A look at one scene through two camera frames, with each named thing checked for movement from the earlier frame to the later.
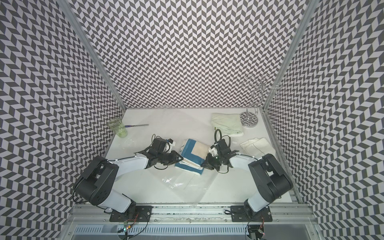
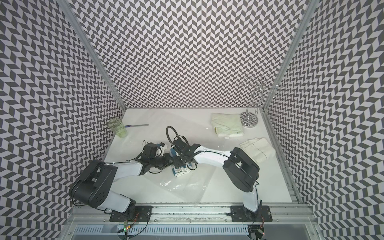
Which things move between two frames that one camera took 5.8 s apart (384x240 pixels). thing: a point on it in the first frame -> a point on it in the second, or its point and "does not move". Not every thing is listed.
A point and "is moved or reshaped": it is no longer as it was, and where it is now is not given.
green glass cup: (117, 127) does not move
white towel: (258, 147) does not move
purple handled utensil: (136, 125) does not move
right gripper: (207, 163) -> (176, 162)
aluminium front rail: (97, 214) does not move
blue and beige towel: (193, 153) is moved or reshaped
